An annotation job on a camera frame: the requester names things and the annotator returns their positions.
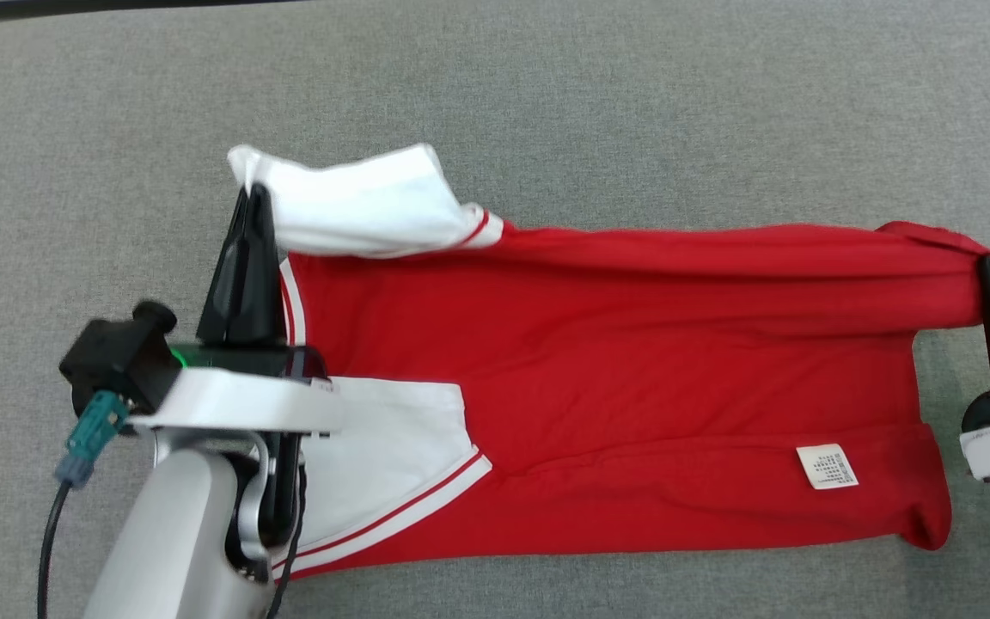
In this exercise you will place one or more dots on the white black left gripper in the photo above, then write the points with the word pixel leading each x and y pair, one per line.
pixel 246 404

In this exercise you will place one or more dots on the red shirt with white sleeves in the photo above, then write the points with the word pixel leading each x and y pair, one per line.
pixel 632 344

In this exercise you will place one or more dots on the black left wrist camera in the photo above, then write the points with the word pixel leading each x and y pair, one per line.
pixel 117 357

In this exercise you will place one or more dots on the teal camera connector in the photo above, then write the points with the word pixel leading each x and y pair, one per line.
pixel 95 434

